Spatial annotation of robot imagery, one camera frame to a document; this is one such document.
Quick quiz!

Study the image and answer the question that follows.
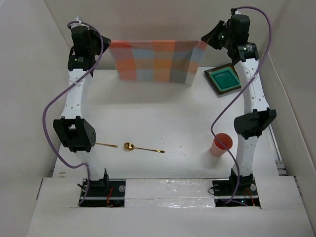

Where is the gold spoon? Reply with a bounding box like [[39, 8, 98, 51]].
[[123, 142, 165, 153]]

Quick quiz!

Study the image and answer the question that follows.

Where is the coral plastic cup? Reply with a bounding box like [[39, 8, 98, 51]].
[[210, 133, 233, 157]]

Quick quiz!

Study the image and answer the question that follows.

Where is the orange grey checkered cloth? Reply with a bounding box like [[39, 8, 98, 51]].
[[109, 40, 207, 87]]

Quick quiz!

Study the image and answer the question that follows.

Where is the green square ceramic plate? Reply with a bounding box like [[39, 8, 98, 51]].
[[204, 63, 241, 95]]

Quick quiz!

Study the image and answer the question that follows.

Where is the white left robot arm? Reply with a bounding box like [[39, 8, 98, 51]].
[[53, 23, 111, 196]]

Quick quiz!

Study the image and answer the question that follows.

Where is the gold fork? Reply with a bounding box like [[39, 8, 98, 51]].
[[95, 142, 118, 148]]

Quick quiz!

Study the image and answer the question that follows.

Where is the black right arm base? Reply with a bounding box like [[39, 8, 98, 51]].
[[208, 171, 260, 207]]

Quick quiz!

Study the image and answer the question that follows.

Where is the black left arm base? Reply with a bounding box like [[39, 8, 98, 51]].
[[78, 179, 126, 208]]

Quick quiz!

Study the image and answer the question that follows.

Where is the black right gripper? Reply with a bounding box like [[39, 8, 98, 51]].
[[201, 20, 234, 49]]

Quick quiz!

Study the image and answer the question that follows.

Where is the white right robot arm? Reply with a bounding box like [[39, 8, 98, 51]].
[[201, 14, 277, 195]]

